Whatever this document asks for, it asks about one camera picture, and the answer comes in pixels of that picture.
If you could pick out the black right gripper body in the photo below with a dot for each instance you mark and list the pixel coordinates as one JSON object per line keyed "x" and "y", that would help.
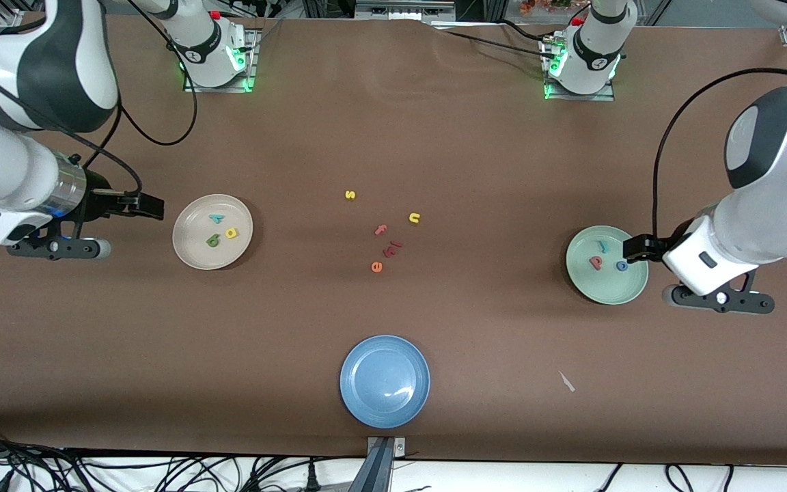
{"x": 98, "y": 203}

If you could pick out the pink letter p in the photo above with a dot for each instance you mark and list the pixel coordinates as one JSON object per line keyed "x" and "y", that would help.
{"x": 596, "y": 262}

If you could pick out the green letter b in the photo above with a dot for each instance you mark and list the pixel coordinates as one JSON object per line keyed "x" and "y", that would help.
{"x": 213, "y": 240}

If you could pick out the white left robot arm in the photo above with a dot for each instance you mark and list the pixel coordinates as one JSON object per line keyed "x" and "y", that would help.
{"x": 776, "y": 225}

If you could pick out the green plate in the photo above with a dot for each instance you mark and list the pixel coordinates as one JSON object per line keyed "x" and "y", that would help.
{"x": 605, "y": 287}

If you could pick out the beige brown plate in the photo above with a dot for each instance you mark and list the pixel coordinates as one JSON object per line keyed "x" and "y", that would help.
{"x": 195, "y": 253}

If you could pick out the white paper scrap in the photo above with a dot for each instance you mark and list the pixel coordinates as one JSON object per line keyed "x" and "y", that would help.
{"x": 566, "y": 381}

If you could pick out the pink letter f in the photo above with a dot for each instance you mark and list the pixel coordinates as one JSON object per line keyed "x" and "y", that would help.
{"x": 380, "y": 229}

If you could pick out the orange decoration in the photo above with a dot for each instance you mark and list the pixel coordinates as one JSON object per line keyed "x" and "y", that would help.
{"x": 544, "y": 5}

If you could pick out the blue plate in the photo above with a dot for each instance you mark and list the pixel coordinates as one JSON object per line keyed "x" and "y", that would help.
{"x": 384, "y": 381}

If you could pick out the black power plug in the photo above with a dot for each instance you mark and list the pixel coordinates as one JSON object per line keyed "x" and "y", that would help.
{"x": 311, "y": 478}

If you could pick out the grey metal box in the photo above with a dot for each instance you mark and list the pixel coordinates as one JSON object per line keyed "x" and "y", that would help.
{"x": 400, "y": 10}

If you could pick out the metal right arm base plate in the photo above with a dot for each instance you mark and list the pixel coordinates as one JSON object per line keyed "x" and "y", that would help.
{"x": 192, "y": 85}

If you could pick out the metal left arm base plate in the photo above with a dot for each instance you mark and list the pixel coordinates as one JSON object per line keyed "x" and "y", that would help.
{"x": 605, "y": 96}

